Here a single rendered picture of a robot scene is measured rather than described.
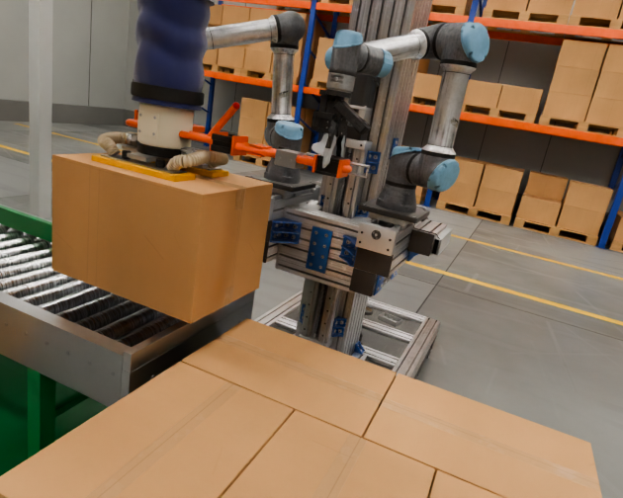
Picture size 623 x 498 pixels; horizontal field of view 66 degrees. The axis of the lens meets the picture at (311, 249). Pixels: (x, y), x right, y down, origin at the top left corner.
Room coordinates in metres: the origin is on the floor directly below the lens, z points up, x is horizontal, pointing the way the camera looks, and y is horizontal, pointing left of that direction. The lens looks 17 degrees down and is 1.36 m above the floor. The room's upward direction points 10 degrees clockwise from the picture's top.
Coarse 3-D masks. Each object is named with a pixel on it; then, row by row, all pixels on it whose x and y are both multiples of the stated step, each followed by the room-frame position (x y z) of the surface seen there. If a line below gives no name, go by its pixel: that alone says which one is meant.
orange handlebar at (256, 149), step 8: (128, 120) 1.64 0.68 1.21; (136, 120) 1.67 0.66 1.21; (200, 128) 1.83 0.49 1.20; (184, 136) 1.55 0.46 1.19; (192, 136) 1.53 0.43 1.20; (200, 136) 1.52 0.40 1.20; (208, 136) 1.52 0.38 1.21; (240, 144) 1.47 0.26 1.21; (248, 144) 1.46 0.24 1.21; (256, 144) 1.47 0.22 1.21; (248, 152) 1.46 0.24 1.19; (256, 152) 1.45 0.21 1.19; (264, 152) 1.44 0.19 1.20; (272, 152) 1.43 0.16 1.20; (296, 160) 1.40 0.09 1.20; (304, 160) 1.39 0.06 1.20; (312, 160) 1.38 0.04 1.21; (344, 168) 1.35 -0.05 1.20
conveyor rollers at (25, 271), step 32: (0, 224) 2.24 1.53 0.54; (0, 256) 1.87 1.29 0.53; (32, 256) 1.91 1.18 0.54; (0, 288) 1.60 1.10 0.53; (32, 288) 1.62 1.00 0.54; (64, 288) 1.66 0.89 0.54; (96, 288) 1.70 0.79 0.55; (96, 320) 1.46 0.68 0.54; (128, 320) 1.49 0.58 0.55; (160, 320) 1.53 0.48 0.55
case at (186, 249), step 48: (96, 192) 1.46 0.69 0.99; (144, 192) 1.38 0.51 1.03; (192, 192) 1.32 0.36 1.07; (240, 192) 1.48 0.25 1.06; (96, 240) 1.45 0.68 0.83; (144, 240) 1.38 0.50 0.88; (192, 240) 1.31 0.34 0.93; (240, 240) 1.52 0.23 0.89; (144, 288) 1.37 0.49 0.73; (192, 288) 1.31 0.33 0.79; (240, 288) 1.55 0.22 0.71
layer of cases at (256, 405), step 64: (192, 384) 1.19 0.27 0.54; (256, 384) 1.25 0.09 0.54; (320, 384) 1.31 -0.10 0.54; (384, 384) 1.37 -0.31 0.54; (64, 448) 0.88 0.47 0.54; (128, 448) 0.91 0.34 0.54; (192, 448) 0.94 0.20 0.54; (256, 448) 0.98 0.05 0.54; (320, 448) 1.02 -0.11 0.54; (384, 448) 1.06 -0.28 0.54; (448, 448) 1.11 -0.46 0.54; (512, 448) 1.16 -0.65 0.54; (576, 448) 1.21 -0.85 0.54
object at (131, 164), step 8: (128, 152) 1.54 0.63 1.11; (96, 160) 1.53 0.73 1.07; (104, 160) 1.51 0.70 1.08; (112, 160) 1.50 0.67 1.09; (120, 160) 1.51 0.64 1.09; (128, 160) 1.51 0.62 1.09; (136, 160) 1.54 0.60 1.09; (160, 160) 1.48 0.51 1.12; (128, 168) 1.48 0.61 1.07; (136, 168) 1.47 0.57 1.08; (144, 168) 1.46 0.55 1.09; (152, 168) 1.46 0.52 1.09; (160, 168) 1.47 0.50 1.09; (160, 176) 1.43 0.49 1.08; (168, 176) 1.42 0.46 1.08; (176, 176) 1.42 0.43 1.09; (184, 176) 1.45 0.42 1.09; (192, 176) 1.49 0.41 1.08
